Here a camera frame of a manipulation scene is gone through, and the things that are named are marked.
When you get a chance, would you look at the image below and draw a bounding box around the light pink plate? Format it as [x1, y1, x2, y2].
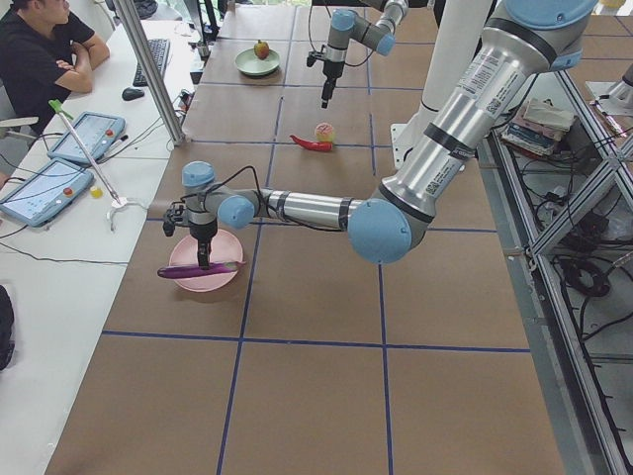
[168, 228, 244, 294]

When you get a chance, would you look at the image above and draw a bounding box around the purple eggplant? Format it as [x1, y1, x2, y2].
[157, 261, 244, 280]

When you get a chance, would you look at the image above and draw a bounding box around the red chili pepper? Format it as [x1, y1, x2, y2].
[289, 135, 333, 152]

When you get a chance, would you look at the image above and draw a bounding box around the black keyboard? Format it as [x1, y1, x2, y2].
[132, 38, 172, 88]

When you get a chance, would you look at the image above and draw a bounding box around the black computer mouse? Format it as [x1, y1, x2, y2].
[121, 87, 144, 102]

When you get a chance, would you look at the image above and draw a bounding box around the small yellow toy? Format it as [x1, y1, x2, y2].
[90, 186, 103, 199]

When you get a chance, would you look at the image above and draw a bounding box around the aluminium frame post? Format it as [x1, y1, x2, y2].
[114, 0, 185, 146]

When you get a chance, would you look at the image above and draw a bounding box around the aluminium frame rack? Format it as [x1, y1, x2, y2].
[479, 72, 632, 474]

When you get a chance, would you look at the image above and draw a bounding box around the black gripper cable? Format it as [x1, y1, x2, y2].
[178, 165, 347, 233]

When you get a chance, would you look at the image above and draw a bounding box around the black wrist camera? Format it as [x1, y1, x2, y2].
[162, 201, 188, 238]
[306, 50, 323, 67]

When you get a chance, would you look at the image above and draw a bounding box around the pink peach fruit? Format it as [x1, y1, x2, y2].
[314, 122, 335, 143]

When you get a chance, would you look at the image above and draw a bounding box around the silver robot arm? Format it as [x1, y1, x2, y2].
[182, 1, 594, 275]
[311, 0, 408, 109]

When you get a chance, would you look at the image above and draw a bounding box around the seated person in black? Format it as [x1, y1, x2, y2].
[1, 1, 110, 135]

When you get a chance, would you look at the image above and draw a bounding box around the grabber stick green handle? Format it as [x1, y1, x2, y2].
[48, 99, 146, 232]

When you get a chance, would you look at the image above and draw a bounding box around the blue teach pendant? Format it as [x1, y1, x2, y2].
[1, 158, 95, 228]
[46, 112, 127, 166]

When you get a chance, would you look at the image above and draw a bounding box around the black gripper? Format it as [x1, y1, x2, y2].
[321, 61, 344, 109]
[196, 234, 214, 269]

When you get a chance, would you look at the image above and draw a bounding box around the blue teach pendant far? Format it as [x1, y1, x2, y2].
[46, 112, 127, 166]

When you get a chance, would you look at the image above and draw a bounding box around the stack of books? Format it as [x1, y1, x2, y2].
[500, 98, 576, 156]

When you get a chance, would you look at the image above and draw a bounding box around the light green plate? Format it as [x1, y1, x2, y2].
[234, 48, 280, 77]

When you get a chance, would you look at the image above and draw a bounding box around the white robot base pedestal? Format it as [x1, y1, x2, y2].
[391, 0, 497, 168]

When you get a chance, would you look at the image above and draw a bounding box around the blue teach pendant near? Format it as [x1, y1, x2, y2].
[1, 158, 95, 228]

